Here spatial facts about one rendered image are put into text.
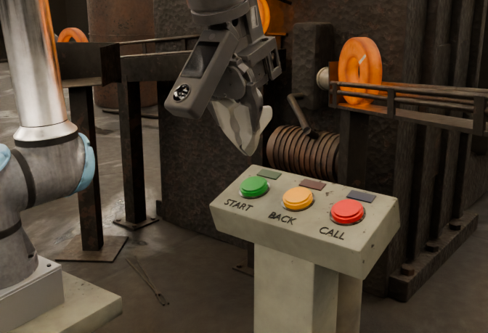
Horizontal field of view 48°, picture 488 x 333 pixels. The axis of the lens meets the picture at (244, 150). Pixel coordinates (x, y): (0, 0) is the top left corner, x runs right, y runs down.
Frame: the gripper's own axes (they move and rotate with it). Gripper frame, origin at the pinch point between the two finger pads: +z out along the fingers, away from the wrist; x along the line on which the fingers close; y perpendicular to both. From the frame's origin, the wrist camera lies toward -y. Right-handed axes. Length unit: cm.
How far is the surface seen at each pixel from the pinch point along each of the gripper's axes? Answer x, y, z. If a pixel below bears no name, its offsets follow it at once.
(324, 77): 24, 58, 20
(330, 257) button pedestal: -15.2, -5.4, 9.3
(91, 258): 101, 18, 77
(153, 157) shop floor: 179, 110, 111
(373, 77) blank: 6, 50, 14
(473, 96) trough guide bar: -21.3, 29.0, 4.2
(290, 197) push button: -7.1, -0.9, 5.7
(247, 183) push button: 0.6, -0.4, 5.7
